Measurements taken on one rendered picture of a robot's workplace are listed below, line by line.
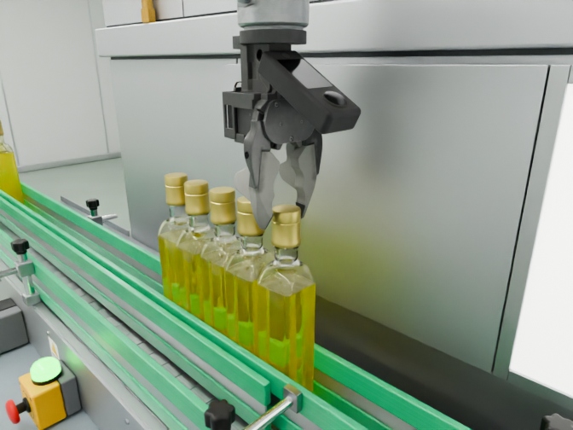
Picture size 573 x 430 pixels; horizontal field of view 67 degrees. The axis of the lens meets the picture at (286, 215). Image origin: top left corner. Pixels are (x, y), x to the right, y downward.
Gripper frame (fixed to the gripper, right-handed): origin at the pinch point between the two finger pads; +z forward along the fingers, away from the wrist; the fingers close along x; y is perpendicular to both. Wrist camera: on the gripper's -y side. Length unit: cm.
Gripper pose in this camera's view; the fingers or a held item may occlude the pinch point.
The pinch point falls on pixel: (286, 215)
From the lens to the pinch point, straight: 51.1
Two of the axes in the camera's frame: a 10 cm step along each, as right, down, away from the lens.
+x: -7.6, 2.1, -6.1
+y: -6.5, -2.5, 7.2
